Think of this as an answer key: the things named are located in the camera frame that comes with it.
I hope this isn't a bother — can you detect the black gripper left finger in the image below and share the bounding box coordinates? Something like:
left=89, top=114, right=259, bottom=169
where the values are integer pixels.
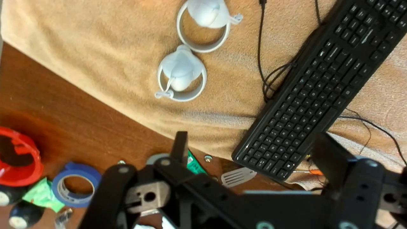
left=78, top=131, right=256, bottom=229

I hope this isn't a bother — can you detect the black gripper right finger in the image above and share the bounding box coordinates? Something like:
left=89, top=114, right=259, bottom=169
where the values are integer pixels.
left=310, top=132, right=407, bottom=229

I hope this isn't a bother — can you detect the blue tape roll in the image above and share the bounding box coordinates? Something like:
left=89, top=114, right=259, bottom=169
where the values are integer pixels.
left=51, top=162, right=103, bottom=210

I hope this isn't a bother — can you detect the green crumpled wrapper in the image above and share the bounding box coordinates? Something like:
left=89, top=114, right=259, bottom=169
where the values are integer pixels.
left=22, top=177, right=66, bottom=214

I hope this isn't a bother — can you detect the red tape roll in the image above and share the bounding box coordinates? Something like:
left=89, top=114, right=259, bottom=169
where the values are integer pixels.
left=0, top=126, right=46, bottom=188

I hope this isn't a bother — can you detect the black ball with white spot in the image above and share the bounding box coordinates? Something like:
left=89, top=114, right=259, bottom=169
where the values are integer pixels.
left=8, top=200, right=44, bottom=229
left=0, top=184, right=28, bottom=209

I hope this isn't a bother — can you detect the white slotted plastic piece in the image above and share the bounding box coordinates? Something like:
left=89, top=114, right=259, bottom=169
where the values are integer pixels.
left=220, top=167, right=258, bottom=190

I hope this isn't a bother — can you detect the black computer keyboard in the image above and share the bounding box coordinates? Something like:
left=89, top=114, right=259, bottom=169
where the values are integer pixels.
left=231, top=0, right=407, bottom=173

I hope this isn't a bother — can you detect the white VR controller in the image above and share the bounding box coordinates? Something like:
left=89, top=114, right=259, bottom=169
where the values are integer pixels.
left=154, top=43, right=209, bottom=103
left=175, top=0, right=244, bottom=55

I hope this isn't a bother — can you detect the beige terry towel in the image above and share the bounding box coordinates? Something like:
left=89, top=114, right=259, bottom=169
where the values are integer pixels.
left=0, top=0, right=407, bottom=174

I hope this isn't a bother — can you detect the thin black cable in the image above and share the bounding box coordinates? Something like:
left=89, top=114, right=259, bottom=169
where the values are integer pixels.
left=337, top=108, right=407, bottom=168
left=256, top=0, right=298, bottom=104

